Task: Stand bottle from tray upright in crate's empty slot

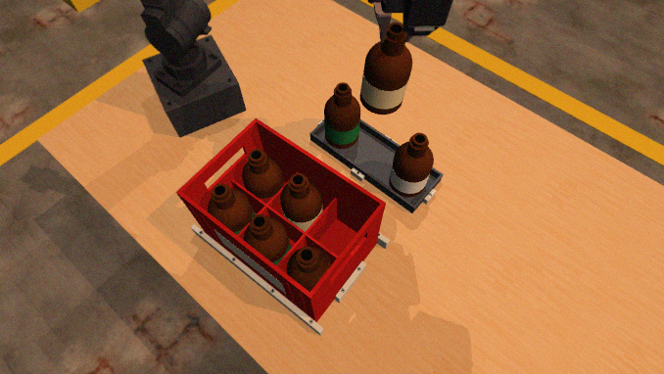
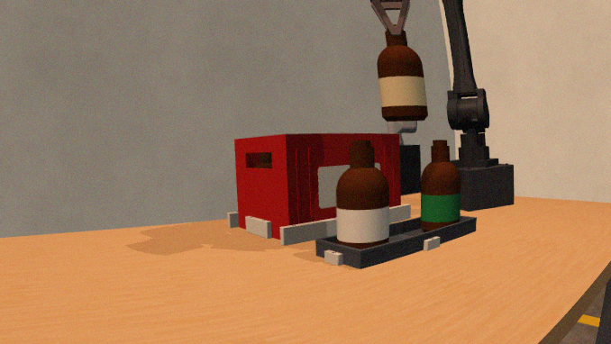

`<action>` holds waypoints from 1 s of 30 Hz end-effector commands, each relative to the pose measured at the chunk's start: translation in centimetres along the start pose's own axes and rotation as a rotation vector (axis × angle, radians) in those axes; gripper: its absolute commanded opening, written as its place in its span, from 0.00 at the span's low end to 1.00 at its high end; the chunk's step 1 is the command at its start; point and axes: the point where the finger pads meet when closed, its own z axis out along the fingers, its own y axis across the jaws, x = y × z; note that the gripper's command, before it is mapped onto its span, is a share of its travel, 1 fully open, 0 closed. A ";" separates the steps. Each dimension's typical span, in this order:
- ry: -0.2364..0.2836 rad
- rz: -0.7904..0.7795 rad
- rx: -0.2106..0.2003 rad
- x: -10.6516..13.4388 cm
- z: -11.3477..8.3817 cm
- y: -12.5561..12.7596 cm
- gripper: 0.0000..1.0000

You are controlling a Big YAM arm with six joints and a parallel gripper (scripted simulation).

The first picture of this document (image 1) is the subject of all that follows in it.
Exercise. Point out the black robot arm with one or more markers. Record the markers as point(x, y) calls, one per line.
point(172, 27)

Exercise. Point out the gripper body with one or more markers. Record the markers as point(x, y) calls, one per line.
point(390, 6)

